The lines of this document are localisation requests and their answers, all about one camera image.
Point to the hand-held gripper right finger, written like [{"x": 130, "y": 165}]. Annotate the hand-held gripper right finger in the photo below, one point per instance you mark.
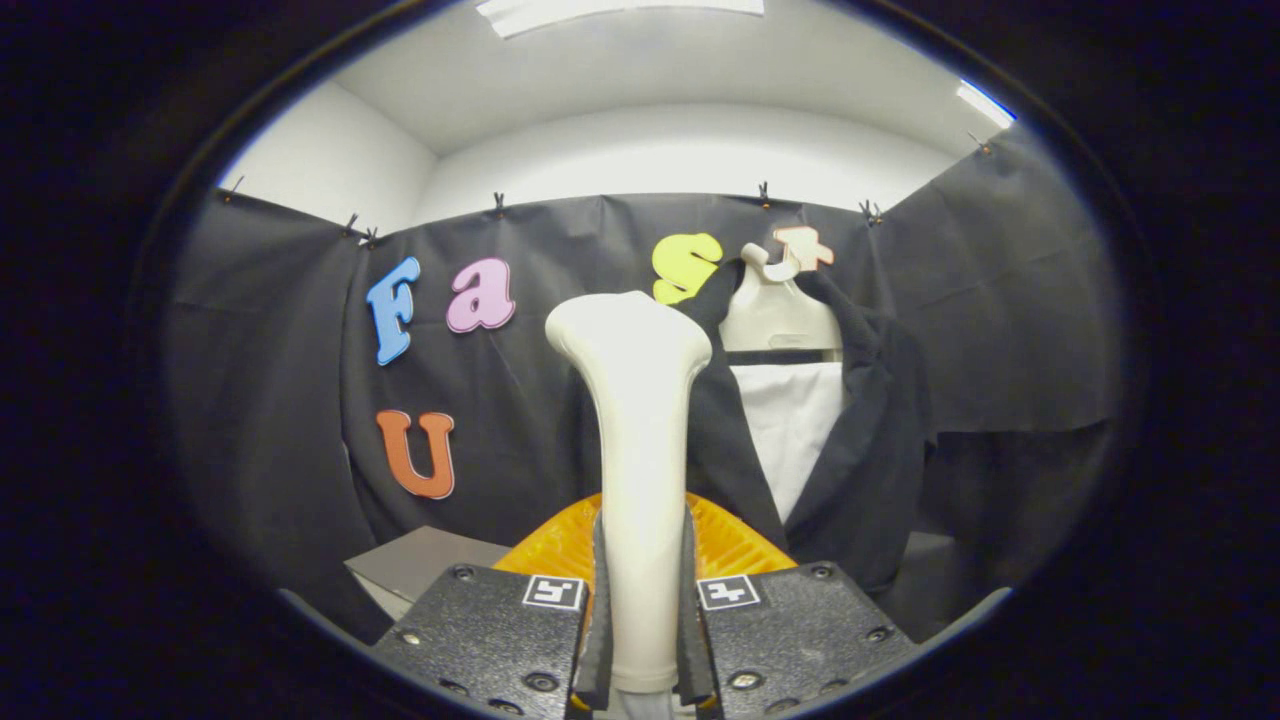
[{"x": 790, "y": 630}]

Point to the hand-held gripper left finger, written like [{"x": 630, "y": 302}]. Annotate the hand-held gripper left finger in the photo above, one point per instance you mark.
[{"x": 500, "y": 640}]

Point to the black suit jacket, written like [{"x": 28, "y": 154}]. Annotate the black suit jacket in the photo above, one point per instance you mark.
[{"x": 870, "y": 450}]

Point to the white garment steamer head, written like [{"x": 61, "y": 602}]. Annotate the white garment steamer head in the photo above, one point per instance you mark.
[{"x": 640, "y": 450}]

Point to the grey cabinet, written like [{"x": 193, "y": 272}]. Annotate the grey cabinet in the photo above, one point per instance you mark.
[{"x": 420, "y": 560}]

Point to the white mannequin torso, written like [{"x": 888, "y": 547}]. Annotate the white mannequin torso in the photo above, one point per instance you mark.
[{"x": 790, "y": 420}]

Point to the black backdrop cloth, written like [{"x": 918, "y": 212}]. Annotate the black backdrop cloth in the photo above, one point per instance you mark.
[{"x": 520, "y": 420}]

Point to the cream plastic hanger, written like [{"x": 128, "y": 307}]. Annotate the cream plastic hanger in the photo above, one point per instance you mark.
[{"x": 775, "y": 315}]

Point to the row of black clips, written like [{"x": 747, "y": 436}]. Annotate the row of black clips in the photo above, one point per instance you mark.
[{"x": 498, "y": 205}]

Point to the small ceiling light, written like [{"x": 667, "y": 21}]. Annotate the small ceiling light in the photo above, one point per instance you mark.
[{"x": 985, "y": 103}]

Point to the large ceiling light panel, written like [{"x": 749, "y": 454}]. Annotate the large ceiling light panel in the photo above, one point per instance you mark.
[{"x": 620, "y": 10}]

